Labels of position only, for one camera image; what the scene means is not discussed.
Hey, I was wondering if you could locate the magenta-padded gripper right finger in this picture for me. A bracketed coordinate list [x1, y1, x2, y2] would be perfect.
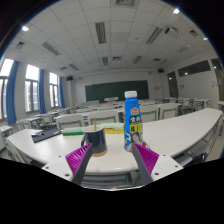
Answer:
[130, 142, 184, 186]

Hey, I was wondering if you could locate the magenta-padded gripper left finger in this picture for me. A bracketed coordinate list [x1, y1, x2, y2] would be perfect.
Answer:
[41, 142, 95, 187]

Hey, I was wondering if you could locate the blue white-capped drink bottle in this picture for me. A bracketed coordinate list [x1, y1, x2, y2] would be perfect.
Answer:
[123, 90, 150, 153]

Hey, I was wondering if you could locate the dark blue mug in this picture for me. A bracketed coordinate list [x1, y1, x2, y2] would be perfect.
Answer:
[80, 124, 109, 158]

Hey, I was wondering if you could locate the black mouse pad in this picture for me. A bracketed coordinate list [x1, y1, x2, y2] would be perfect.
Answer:
[30, 127, 63, 144]

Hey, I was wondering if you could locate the group of classroom chairs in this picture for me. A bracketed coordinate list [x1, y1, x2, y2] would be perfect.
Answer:
[0, 96, 224, 134]

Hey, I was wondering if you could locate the yellow sponge with green top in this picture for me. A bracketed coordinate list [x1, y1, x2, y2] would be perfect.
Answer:
[99, 122, 125, 135]

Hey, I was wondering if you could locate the blue curtain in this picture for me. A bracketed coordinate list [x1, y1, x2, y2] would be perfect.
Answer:
[5, 60, 20, 125]
[38, 68, 46, 114]
[58, 76, 66, 109]

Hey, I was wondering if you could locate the bright tall window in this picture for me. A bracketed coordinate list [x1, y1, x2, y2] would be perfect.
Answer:
[0, 59, 15, 119]
[24, 64, 40, 113]
[49, 72, 60, 108]

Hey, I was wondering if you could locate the dark green chalkboard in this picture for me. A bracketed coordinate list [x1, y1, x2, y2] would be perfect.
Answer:
[84, 79, 150, 103]

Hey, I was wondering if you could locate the dark classroom door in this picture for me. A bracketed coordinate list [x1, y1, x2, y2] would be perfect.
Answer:
[211, 58, 224, 101]
[167, 70, 179, 99]

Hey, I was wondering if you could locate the group of ceiling lights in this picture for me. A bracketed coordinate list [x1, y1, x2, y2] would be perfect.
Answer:
[14, 0, 209, 73]

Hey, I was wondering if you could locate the ceiling projector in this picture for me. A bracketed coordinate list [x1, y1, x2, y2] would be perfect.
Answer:
[164, 26, 181, 36]

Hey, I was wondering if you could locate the dark long wall window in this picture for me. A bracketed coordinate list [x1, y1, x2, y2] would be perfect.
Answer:
[177, 59, 212, 78]

